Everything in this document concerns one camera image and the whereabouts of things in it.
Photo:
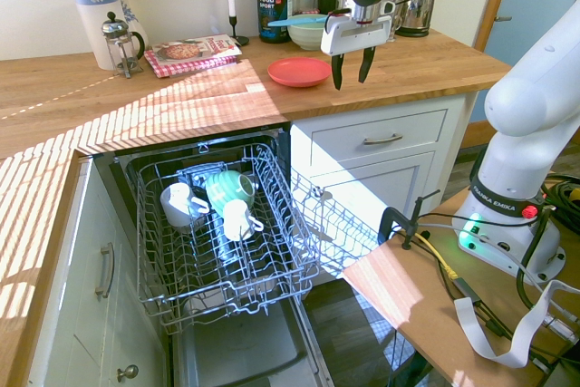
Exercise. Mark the black C clamp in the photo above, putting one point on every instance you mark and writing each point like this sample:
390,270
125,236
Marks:
387,221

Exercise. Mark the white blue filter jug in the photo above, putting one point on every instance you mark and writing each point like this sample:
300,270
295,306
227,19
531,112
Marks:
95,29

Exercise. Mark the light blue spatula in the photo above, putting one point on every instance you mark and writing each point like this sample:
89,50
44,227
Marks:
290,22

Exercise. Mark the grey dishwasher door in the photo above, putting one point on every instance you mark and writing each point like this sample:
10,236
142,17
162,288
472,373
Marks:
240,351

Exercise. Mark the red checkered cloth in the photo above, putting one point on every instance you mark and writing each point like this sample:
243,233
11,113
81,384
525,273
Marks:
158,67

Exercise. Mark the metal cabinet knob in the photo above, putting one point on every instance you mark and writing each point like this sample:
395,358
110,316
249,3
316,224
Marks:
129,372
318,191

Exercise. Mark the white mug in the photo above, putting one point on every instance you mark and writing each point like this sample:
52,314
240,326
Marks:
176,206
235,219

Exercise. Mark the stainless steel kettle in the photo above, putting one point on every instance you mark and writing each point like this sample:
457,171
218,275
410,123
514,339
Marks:
419,15

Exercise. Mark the green ribbed mug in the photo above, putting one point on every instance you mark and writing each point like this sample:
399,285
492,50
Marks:
224,192

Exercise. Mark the black Vega protein tub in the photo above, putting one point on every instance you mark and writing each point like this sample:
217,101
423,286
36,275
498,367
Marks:
273,6

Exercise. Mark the pale green bowl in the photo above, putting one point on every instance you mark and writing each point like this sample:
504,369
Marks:
306,38

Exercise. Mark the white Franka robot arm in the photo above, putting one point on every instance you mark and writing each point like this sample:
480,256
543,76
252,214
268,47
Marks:
521,101

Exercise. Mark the glass French press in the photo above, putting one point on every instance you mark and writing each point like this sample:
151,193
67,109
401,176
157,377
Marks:
118,49

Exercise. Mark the white vase blue pattern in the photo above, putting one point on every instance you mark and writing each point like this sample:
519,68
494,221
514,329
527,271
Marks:
132,15

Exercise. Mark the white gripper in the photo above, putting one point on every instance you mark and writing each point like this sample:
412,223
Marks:
358,35

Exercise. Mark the coral red plate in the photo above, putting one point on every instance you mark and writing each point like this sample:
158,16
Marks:
299,72

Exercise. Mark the black candle holder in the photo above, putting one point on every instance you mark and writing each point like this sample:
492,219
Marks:
236,38

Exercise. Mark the pizza cookbook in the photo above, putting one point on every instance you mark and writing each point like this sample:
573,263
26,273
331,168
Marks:
190,49

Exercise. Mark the red knob on base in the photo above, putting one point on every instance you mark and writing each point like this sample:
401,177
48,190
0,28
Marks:
529,212

